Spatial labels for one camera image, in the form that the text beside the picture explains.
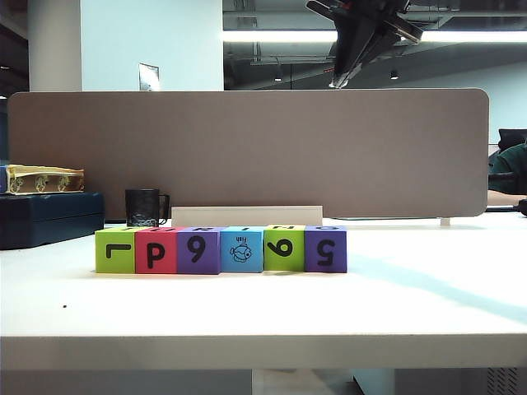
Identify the black round object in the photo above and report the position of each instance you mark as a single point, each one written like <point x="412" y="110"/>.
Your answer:
<point x="523" y="207"/>

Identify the green block nine and J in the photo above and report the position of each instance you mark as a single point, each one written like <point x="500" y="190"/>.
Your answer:
<point x="273" y="263"/>

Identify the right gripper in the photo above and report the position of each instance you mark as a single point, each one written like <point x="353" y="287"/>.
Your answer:
<point x="370" y="10"/>

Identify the black mug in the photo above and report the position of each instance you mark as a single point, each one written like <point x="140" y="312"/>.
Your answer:
<point x="142" y="207"/>

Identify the yellow gold patterned box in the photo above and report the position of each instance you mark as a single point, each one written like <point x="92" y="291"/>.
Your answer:
<point x="49" y="181"/>

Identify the purple block nine and D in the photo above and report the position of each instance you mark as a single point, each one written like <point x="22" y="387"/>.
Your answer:
<point x="185" y="265"/>

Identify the small ceiling spot lamp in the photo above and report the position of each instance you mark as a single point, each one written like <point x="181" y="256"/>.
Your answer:
<point x="394" y="76"/>

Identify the brown desk partition panel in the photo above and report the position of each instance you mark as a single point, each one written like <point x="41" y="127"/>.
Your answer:
<point x="288" y="152"/>

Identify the dark blue case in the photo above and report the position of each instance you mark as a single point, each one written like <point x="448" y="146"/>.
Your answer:
<point x="49" y="218"/>

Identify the person in dark green top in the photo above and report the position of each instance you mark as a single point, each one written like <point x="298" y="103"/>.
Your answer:
<point x="510" y="164"/>

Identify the red block letter P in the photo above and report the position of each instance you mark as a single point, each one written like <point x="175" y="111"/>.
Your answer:
<point x="144" y="265"/>

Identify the blue block fish picture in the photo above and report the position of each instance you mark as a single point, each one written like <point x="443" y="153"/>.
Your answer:
<point x="228" y="265"/>

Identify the person bare forearm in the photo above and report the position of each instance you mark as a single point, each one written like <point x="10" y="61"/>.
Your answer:
<point x="506" y="198"/>

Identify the blue flat box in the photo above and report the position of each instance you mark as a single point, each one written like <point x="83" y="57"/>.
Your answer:
<point x="2" y="181"/>

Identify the black office chair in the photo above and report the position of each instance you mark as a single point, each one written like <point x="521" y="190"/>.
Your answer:
<point x="510" y="136"/>

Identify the grey vent grille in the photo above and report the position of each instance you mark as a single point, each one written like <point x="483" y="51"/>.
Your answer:
<point x="502" y="382"/>

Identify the purple block number five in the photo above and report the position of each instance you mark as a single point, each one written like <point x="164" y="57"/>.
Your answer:
<point x="313" y="263"/>

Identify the green block letter L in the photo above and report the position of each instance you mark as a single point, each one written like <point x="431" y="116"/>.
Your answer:
<point x="115" y="265"/>

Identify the white partition foot bracket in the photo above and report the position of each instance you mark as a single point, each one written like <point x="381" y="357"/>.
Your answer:
<point x="444" y="221"/>

